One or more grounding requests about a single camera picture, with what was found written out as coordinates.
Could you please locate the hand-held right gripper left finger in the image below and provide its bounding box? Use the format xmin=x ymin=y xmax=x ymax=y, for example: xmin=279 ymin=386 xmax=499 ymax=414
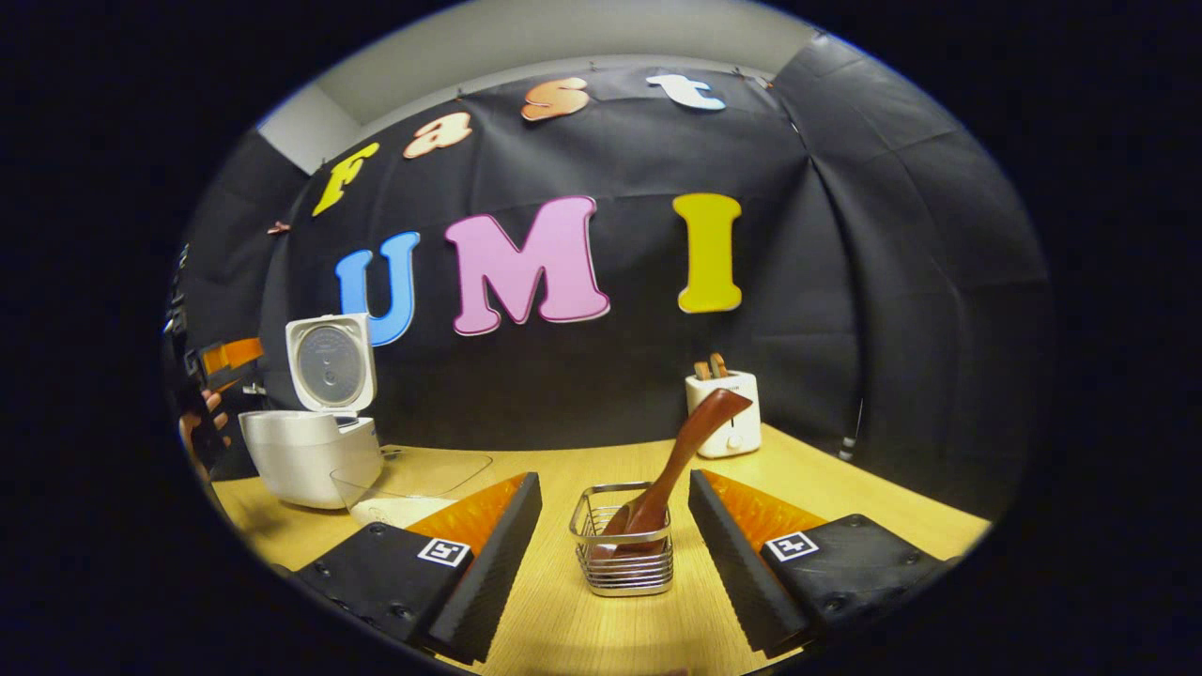
xmin=296 ymin=471 xmax=544 ymax=666

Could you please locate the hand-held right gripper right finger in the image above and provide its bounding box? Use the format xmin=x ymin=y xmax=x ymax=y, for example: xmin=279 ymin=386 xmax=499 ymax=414
xmin=688 ymin=469 xmax=959 ymax=658

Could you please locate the metal wire chopstick holder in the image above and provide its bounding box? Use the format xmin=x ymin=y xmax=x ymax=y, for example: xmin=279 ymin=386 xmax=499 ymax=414
xmin=569 ymin=482 xmax=675 ymax=598

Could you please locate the white rice cooker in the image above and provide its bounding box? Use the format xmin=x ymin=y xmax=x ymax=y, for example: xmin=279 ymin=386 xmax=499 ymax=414
xmin=238 ymin=313 xmax=384 ymax=511

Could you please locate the brown wooden spoon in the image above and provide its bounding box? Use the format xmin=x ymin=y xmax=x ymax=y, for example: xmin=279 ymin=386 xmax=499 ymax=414
xmin=601 ymin=388 xmax=754 ymax=560

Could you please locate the clear plastic container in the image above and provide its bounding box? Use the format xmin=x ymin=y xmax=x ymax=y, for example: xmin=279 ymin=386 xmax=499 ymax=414
xmin=331 ymin=449 xmax=494 ymax=529

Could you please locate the white toaster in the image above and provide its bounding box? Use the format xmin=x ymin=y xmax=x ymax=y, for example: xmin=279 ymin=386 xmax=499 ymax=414
xmin=685 ymin=370 xmax=763 ymax=459

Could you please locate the black backdrop cloth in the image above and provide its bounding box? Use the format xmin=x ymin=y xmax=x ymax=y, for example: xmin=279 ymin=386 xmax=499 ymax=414
xmin=169 ymin=28 xmax=1053 ymax=522

